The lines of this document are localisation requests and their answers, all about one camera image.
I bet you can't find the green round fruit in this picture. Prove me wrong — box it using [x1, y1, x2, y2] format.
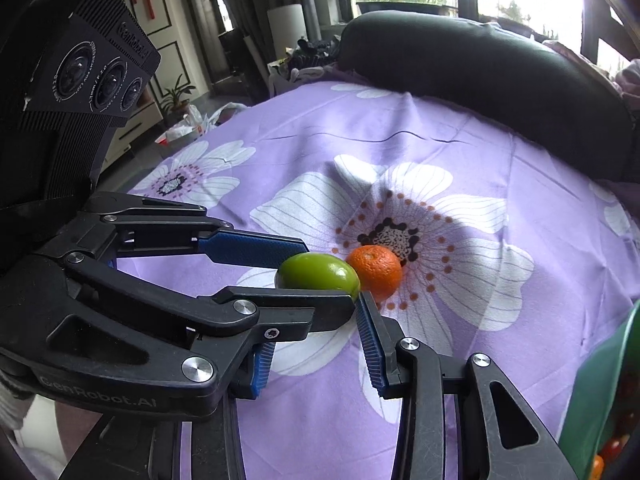
[274, 252, 360, 299]

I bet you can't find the large orange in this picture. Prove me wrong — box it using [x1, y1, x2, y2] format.
[589, 454, 605, 480]

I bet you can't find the large red tomato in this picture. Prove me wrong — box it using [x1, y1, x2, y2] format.
[599, 434, 630, 465]

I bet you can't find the small orange tangerine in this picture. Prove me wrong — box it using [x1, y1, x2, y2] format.
[346, 245, 402, 302]

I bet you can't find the green plastic bowl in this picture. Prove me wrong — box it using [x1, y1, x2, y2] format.
[560, 307, 639, 479]

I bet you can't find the potted plant on floor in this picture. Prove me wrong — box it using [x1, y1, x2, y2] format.
[160, 76, 196, 119]

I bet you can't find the purple floral tablecloth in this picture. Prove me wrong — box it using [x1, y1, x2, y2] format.
[126, 81, 639, 479]

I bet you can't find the white cylinder bin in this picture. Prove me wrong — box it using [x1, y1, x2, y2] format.
[267, 3, 307, 60]

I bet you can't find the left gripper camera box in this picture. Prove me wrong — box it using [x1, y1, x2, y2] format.
[1, 0, 160, 209]

